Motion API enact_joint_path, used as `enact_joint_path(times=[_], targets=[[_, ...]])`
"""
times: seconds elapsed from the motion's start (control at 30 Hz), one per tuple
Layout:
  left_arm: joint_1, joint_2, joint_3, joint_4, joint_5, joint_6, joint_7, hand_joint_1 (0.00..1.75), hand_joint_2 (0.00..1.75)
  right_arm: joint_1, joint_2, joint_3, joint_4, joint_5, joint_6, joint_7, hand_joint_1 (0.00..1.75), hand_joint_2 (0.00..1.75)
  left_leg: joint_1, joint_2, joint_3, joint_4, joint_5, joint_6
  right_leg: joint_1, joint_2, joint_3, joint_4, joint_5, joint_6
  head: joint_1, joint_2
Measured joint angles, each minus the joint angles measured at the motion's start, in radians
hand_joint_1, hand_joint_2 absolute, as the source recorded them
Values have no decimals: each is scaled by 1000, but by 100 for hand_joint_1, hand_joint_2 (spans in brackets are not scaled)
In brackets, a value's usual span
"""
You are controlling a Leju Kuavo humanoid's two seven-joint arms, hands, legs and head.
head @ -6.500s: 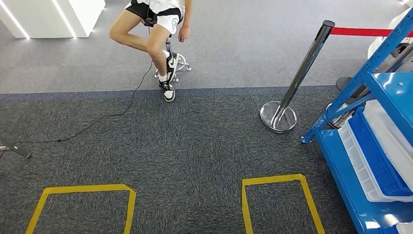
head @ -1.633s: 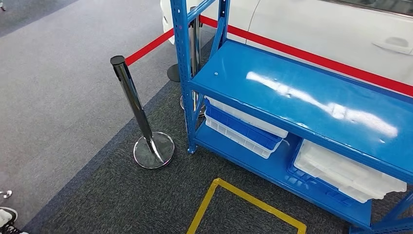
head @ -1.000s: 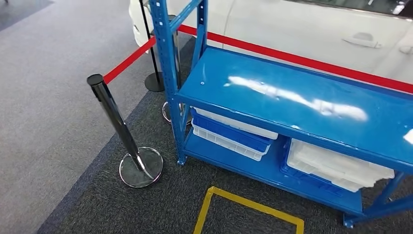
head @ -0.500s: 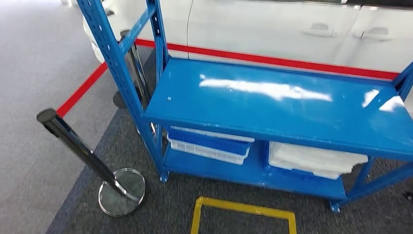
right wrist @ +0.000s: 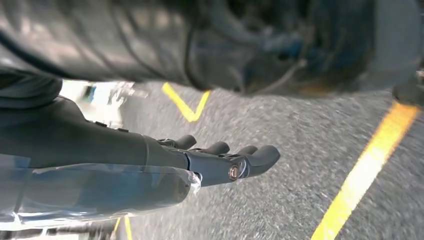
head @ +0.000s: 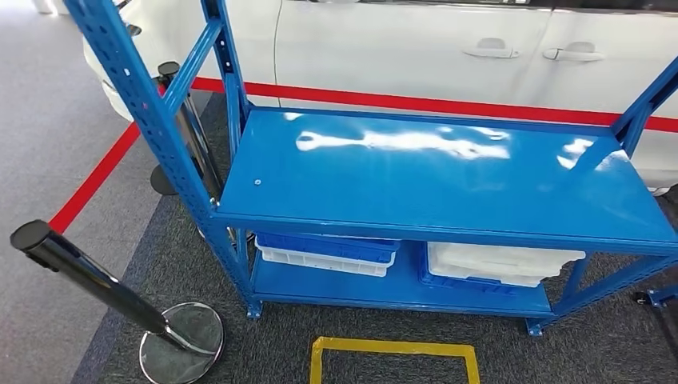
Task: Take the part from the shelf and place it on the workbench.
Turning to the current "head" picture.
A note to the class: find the blue plastic crate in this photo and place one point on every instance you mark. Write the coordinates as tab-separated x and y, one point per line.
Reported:
466	290
318	249

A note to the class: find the white latticed plastic crate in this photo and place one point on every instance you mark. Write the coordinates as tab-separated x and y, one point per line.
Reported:
318	266

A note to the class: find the red barrier belt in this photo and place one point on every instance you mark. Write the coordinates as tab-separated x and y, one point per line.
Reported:
423	104
95	177

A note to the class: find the blue wheeled metal rack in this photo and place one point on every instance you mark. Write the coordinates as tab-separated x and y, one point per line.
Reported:
662	296

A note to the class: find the chrome stanchion post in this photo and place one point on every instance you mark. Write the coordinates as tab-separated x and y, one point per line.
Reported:
197	143
95	278

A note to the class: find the blue metal shelf rack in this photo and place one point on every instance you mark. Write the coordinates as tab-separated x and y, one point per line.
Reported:
423	185

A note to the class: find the white car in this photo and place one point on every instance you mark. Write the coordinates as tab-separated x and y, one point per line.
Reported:
397	53

